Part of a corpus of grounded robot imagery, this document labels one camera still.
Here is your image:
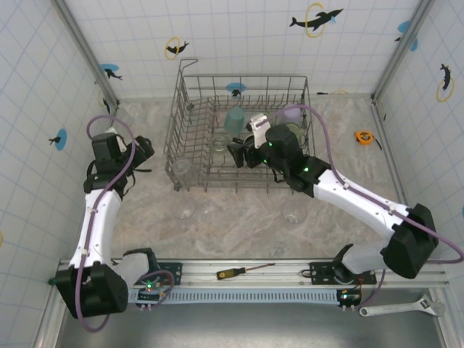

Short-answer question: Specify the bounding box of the yellow black screwdriver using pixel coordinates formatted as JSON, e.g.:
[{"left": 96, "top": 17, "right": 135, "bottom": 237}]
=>
[{"left": 216, "top": 262, "right": 276, "bottom": 281}]

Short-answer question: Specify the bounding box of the grey wire dish rack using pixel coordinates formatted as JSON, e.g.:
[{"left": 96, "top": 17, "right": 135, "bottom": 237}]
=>
[{"left": 165, "top": 57, "right": 318, "bottom": 195}]

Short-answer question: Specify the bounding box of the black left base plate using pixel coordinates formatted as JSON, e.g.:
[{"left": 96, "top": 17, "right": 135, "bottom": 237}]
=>
[{"left": 144, "top": 260, "right": 183, "bottom": 287}]

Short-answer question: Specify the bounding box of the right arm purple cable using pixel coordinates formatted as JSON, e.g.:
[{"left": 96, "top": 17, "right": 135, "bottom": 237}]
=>
[{"left": 270, "top": 104, "right": 464, "bottom": 311}]

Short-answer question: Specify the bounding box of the slotted grey cable duct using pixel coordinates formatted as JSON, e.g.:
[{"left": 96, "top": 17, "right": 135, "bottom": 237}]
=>
[{"left": 126, "top": 288, "right": 344, "bottom": 305}]

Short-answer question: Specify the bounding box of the grey metal panel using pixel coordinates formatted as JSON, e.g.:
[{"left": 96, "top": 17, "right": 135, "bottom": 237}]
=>
[{"left": 54, "top": 300, "right": 447, "bottom": 348}]

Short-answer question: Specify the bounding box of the aluminium mounting rail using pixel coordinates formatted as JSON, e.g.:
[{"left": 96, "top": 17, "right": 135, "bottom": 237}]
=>
[{"left": 56, "top": 257, "right": 450, "bottom": 289}]

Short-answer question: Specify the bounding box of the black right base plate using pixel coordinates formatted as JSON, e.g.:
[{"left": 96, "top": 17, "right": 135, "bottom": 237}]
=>
[{"left": 299, "top": 260, "right": 378, "bottom": 286}]

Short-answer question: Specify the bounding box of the teal translucent cup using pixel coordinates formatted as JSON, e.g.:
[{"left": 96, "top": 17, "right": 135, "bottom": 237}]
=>
[{"left": 223, "top": 105, "right": 246, "bottom": 134}]

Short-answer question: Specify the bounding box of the short green glass cup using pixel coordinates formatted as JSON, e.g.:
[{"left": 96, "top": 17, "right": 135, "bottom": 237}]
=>
[{"left": 211, "top": 136, "right": 233, "bottom": 155}]

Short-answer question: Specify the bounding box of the left controller board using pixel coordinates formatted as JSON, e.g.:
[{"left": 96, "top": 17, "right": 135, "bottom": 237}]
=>
[{"left": 136, "top": 277, "right": 164, "bottom": 311}]

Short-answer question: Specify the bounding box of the yellow orange tape measure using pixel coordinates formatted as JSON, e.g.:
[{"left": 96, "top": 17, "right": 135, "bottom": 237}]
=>
[{"left": 354, "top": 130, "right": 381, "bottom": 150}]

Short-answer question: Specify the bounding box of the purple frosted cup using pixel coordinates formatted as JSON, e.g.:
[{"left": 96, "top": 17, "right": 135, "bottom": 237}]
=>
[{"left": 282, "top": 104, "right": 304, "bottom": 124}]

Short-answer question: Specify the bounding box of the right controller board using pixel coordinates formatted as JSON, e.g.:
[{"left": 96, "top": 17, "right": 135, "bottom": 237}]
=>
[{"left": 336, "top": 288, "right": 363, "bottom": 311}]

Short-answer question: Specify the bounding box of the large dolphin yellow ring sticker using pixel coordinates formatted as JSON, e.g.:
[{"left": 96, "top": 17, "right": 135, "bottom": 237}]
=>
[{"left": 289, "top": 2, "right": 344, "bottom": 39}]

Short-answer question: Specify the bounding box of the blue round dolphin sticker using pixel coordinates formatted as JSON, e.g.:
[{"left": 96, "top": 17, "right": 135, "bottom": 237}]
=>
[
  {"left": 48, "top": 128, "right": 69, "bottom": 152},
  {"left": 394, "top": 20, "right": 419, "bottom": 51},
  {"left": 225, "top": 82, "right": 247, "bottom": 98},
  {"left": 99, "top": 63, "right": 123, "bottom": 81}
]

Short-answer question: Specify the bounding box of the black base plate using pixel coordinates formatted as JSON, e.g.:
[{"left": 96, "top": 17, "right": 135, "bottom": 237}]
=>
[
  {"left": 144, "top": 260, "right": 183, "bottom": 287},
  {"left": 299, "top": 260, "right": 378, "bottom": 286}
]

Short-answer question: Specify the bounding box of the controller board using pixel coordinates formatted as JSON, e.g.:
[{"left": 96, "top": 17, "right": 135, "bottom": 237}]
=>
[
  {"left": 136, "top": 277, "right": 164, "bottom": 311},
  {"left": 336, "top": 288, "right": 363, "bottom": 311}
]

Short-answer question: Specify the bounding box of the aluminium frame post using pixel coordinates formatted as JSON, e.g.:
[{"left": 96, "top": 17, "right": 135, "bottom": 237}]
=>
[
  {"left": 371, "top": 0, "right": 436, "bottom": 102},
  {"left": 50, "top": 0, "right": 120, "bottom": 112}
]

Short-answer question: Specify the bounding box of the steel adjustable wrench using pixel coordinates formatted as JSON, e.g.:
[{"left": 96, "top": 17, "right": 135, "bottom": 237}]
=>
[{"left": 358, "top": 293, "right": 447, "bottom": 318}]

